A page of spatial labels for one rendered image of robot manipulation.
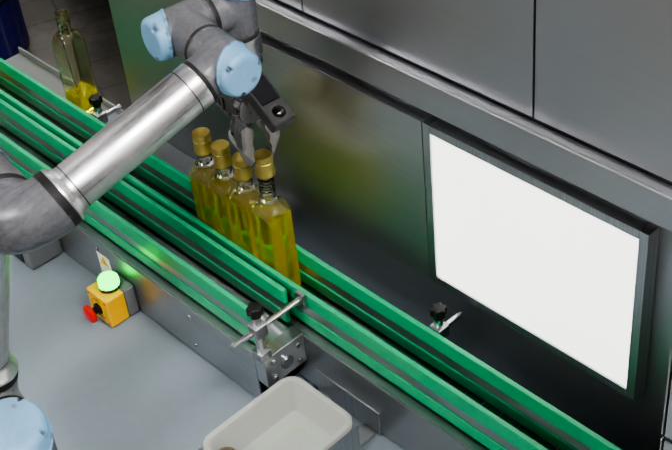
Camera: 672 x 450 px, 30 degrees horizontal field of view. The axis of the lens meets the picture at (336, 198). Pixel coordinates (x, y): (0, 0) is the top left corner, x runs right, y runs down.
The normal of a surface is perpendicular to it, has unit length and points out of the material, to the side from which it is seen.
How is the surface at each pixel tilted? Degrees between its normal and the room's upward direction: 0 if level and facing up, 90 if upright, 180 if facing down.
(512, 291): 90
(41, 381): 0
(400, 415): 90
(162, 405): 0
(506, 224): 90
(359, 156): 90
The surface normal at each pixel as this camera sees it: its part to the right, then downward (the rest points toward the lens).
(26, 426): 0.02, -0.70
